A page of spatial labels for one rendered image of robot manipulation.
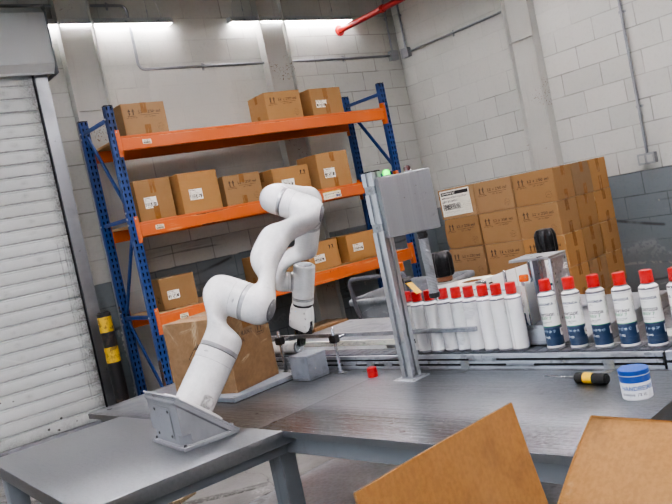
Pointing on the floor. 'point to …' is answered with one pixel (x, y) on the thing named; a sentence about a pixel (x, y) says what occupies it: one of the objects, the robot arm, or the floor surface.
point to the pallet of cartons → (504, 190)
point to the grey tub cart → (367, 304)
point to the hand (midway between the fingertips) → (301, 340)
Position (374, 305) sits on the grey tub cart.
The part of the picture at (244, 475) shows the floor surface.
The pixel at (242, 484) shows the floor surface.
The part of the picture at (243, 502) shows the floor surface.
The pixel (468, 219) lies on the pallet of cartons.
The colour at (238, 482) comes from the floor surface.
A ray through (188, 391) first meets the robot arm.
